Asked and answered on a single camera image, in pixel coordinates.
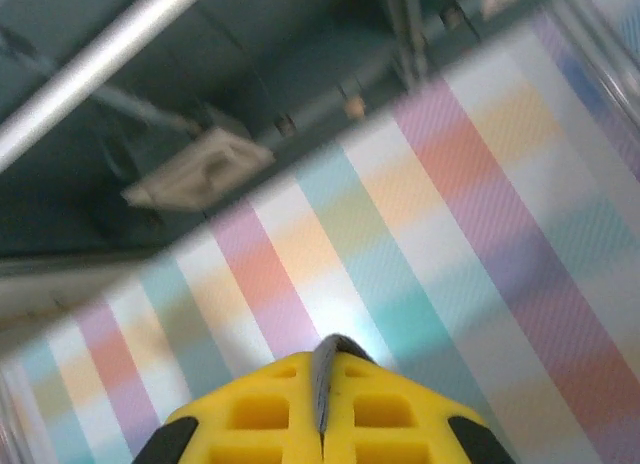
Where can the aluminium frame post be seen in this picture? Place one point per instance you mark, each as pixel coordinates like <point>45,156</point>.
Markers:
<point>615,49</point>

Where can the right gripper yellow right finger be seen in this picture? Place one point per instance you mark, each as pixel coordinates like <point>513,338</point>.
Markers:
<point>400,419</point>

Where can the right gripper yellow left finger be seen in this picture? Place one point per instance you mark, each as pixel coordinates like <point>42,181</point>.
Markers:
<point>240,414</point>

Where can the overhead aluminium bar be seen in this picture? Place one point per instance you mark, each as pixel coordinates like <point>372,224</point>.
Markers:
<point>100,59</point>

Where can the white ceiling fixture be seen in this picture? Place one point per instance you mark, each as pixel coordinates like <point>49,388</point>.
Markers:
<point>210,166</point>

